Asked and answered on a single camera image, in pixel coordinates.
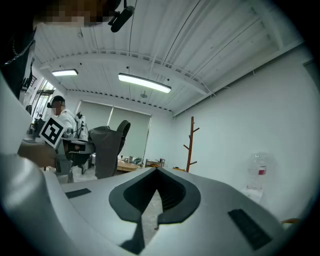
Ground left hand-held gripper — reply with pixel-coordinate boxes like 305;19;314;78
39;115;96;176

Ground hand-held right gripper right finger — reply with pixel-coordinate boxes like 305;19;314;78
144;167;286;256

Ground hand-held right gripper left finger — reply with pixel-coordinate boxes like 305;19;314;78
61;166;158;256

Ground grey cloth garment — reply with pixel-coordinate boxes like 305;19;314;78
87;119;132;180

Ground wooden coat stand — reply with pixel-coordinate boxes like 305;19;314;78
182;116;201;174

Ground person's left forearm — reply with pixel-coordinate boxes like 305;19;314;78
17;142;59;168

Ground wooden shelf unit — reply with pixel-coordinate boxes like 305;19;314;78
144;157;166;168

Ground grey roller blind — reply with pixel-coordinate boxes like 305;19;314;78
109;106;152;162
77;99;114;131

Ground oval wooden table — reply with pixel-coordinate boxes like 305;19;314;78
116;160;141;173

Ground large clear water bottle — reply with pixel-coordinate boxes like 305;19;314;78
246;151;277;192

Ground rectangular ceiling light panel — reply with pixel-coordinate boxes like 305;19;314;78
51;68;79;77

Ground long ceiling light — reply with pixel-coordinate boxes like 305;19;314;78
117;72;172;94

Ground person's black printed shirt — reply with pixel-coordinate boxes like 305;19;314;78
0;24;37;100

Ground person's head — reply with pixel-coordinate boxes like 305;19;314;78
34;0;111;28

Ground black head-mounted camera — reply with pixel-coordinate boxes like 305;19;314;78
107;0;136;33

